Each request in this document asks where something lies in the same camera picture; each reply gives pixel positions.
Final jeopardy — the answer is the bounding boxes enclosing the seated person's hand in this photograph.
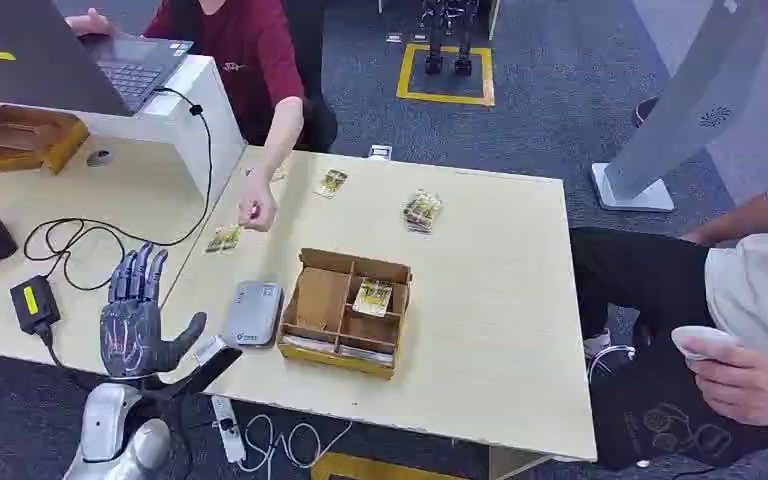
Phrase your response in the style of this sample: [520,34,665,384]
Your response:
[678,335,768,428]

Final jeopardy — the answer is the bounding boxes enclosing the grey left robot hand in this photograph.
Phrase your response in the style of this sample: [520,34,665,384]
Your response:
[99,241,208,381]

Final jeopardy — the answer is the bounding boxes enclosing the person's hand holding card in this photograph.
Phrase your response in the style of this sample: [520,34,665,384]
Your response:
[236,173,280,234]

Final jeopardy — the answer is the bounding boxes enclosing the person's hand at laptop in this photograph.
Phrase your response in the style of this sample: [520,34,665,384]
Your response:
[64,7,116,38]

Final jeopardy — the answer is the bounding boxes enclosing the white handheld device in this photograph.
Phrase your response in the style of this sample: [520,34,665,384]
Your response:
[670,324,738,363]

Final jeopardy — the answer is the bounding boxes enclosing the yellow printed card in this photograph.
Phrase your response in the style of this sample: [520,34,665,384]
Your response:
[205,224,244,256]
[314,168,350,200]
[352,278,394,319]

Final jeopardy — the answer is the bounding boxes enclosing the dark grey laptop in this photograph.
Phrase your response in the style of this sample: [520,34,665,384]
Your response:
[0,0,195,119]

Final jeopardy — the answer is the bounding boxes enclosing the seated person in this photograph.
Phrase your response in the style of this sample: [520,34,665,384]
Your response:
[568,157,768,472]

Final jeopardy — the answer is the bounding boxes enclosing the black power adapter yellow label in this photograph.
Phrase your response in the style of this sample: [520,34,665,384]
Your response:
[9,274,63,337]

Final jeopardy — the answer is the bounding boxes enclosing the grey card reader device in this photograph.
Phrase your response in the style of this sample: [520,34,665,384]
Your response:
[222,280,285,348]

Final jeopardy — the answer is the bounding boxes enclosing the white raised counter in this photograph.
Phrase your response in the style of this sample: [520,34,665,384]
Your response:
[0,54,247,207]

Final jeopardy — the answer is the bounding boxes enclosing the wooden tray box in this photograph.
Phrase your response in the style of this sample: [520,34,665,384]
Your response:
[0,105,91,178]

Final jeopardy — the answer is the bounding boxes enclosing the white power strip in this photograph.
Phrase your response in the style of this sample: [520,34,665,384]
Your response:
[210,394,248,466]

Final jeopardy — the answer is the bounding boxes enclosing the person behind desk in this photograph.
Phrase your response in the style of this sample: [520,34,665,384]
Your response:
[64,0,340,233]

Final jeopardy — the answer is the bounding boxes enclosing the wooden card box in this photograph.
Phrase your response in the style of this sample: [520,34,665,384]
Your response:
[275,247,414,381]

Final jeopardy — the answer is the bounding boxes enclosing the stack of printed cards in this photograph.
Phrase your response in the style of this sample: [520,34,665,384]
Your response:
[402,189,444,235]

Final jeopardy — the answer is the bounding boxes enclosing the row of cards in box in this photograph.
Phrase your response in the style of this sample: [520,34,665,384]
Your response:
[281,333,397,368]

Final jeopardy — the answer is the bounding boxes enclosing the yellow floor tape square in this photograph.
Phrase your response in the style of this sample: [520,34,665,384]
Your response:
[395,42,497,108]

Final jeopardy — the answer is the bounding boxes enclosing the black robot legs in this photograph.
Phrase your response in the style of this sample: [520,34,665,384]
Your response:
[418,0,477,77]

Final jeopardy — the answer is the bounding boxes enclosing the yellow floor tape strip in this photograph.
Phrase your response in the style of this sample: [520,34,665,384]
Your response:
[309,451,468,480]

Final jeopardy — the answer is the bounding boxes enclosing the dark shoe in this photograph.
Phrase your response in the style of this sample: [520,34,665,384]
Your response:
[631,96,661,130]

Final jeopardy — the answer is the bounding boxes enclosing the grey standing pillar white base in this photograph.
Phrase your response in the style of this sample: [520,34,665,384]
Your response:
[589,0,768,214]

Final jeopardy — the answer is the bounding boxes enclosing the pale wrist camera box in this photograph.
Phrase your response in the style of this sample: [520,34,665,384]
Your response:
[193,335,228,364]

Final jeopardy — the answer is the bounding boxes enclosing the black cable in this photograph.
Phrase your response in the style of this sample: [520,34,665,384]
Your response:
[22,86,215,293]

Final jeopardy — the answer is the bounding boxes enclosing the white cable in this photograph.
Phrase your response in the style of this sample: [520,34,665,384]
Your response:
[236,413,355,476]

